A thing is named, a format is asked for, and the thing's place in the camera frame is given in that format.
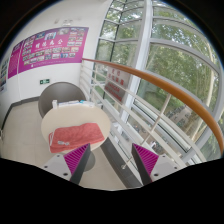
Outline orange wooden handrail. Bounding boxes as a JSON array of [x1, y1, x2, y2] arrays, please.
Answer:
[[83, 58, 224, 153]]

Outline red and white sign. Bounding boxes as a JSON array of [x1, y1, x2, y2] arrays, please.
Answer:
[[104, 67, 130, 102]]

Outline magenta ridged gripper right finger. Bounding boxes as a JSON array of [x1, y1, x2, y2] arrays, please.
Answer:
[[131, 144, 159, 185]]

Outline narrow magenta wall poster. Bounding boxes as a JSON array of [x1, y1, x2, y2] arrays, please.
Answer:
[[8, 42, 23, 78]]

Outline white papers on table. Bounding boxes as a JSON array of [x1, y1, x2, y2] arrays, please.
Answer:
[[52, 100, 95, 109]]

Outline round beige table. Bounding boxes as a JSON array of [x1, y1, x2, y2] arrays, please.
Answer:
[[40, 104, 112, 173]]

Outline white metal railing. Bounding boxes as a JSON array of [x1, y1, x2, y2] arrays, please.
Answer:
[[80, 61, 206, 167]]

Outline blue wall poster at left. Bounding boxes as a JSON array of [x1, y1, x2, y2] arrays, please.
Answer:
[[0, 58, 9, 94]]

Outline red folded towel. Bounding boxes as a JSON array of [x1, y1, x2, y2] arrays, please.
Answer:
[[48, 123, 104, 153]]

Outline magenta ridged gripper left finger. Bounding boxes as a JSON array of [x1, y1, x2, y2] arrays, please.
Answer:
[[64, 144, 91, 184]]

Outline green exit sign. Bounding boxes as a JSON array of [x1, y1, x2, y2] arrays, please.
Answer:
[[40, 79, 50, 85]]

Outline large magenta wall poster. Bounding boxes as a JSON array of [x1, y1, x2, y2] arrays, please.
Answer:
[[18, 27, 88, 73]]

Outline grey curved chair back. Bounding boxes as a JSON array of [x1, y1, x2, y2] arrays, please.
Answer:
[[38, 82, 86, 117]]

